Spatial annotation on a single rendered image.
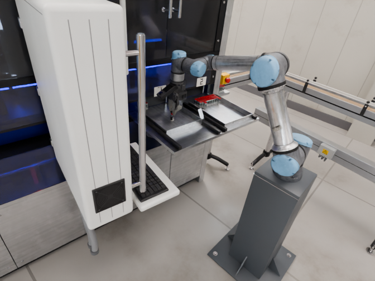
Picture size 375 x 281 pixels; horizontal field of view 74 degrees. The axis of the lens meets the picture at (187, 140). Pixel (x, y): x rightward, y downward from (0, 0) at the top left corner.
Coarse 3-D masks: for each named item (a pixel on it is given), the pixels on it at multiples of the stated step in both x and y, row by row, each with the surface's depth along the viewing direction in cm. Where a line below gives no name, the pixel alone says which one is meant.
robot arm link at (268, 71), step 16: (256, 64) 100; (272, 64) 96; (288, 64) 105; (256, 80) 102; (272, 80) 98; (272, 96) 103; (272, 112) 105; (272, 128) 109; (288, 128) 107; (288, 144) 108; (272, 160) 112; (288, 160) 107
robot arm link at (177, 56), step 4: (172, 52) 128; (176, 52) 126; (180, 52) 127; (184, 52) 127; (172, 56) 128; (176, 56) 126; (180, 56) 126; (184, 56) 127; (172, 60) 129; (176, 60) 127; (180, 60) 127; (172, 64) 130; (176, 64) 128; (180, 64) 127; (172, 68) 131; (176, 68) 130; (180, 68) 128; (172, 72) 132; (176, 72) 131; (180, 72) 131; (184, 72) 134
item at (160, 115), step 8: (160, 104) 166; (152, 112) 156; (160, 112) 157; (168, 112) 158; (176, 112) 159; (184, 112) 160; (152, 120) 142; (160, 120) 149; (168, 120) 150; (176, 120) 150; (184, 120) 151; (192, 120) 152; (200, 120) 148; (160, 128) 138; (168, 128) 142; (176, 128) 138; (184, 128) 142
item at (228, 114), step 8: (192, 104) 165; (216, 104) 174; (224, 104) 176; (232, 104) 171; (208, 112) 163; (216, 112) 164; (224, 112) 166; (232, 112) 167; (240, 112) 168; (248, 112) 162; (216, 120) 151; (224, 120) 156; (232, 120) 157; (240, 120) 155
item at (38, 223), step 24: (168, 168) 194; (192, 168) 216; (48, 192) 136; (0, 216) 125; (24, 216) 133; (48, 216) 143; (72, 216) 155; (0, 240) 131; (24, 240) 141; (48, 240) 152; (0, 264) 138; (24, 264) 149
